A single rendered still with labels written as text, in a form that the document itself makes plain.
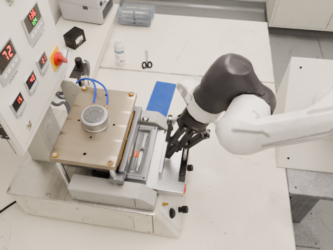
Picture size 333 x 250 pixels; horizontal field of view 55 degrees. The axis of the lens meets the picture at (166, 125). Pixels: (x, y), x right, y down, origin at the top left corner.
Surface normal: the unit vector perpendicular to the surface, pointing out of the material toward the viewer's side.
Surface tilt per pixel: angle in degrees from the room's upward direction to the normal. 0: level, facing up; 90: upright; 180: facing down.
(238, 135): 60
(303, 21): 90
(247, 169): 0
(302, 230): 0
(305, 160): 45
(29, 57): 90
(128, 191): 0
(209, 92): 79
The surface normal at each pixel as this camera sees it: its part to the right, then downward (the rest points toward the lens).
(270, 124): -0.46, 0.23
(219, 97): -0.17, 0.77
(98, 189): 0.00, -0.62
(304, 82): -0.07, 0.11
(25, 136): 0.99, 0.12
